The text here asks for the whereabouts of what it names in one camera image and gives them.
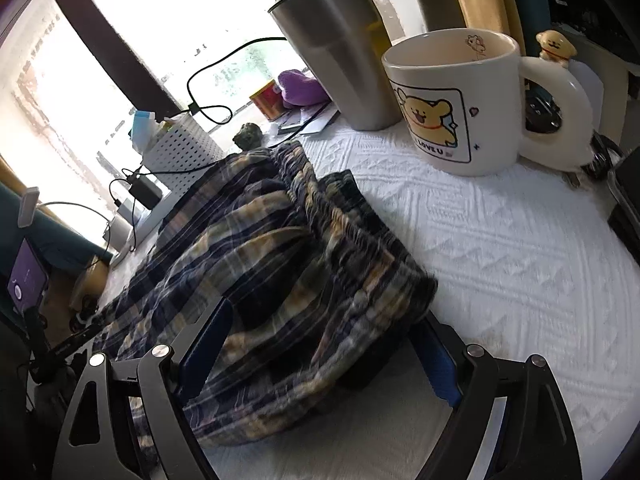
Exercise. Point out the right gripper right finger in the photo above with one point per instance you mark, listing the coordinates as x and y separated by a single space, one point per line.
508 419

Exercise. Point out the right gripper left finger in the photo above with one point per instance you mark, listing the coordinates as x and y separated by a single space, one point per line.
98 438

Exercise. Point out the navy plaid pants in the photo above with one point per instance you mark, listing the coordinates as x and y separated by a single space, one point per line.
319 286

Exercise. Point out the tan lidded container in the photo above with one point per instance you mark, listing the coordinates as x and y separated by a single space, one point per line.
90 284

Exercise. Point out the purple screen tablet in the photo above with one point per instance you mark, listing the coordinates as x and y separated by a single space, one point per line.
29 279

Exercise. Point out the white textured bed cover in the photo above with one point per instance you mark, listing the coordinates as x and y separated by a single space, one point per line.
525 264

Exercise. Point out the teal curtain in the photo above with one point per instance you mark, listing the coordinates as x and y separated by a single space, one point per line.
56 246

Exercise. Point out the white desk lamp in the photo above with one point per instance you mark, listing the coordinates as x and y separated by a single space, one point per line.
110 230

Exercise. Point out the white power strip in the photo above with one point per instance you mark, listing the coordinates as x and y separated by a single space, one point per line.
145 226

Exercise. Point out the white charger plug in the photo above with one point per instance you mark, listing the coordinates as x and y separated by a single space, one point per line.
130 211

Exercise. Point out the black power adapter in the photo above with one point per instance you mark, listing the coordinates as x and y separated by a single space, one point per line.
142 189

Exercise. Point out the white perforated basket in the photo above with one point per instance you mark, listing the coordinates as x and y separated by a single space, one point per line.
181 153

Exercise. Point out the blue white packet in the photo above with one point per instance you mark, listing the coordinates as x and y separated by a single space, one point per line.
143 129

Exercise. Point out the small green plant ball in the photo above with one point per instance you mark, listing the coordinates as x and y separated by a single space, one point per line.
248 137

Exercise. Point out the white bear mug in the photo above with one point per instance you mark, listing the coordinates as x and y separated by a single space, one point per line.
462 94

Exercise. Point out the stainless steel tumbler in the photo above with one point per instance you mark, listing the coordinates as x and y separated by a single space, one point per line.
342 43

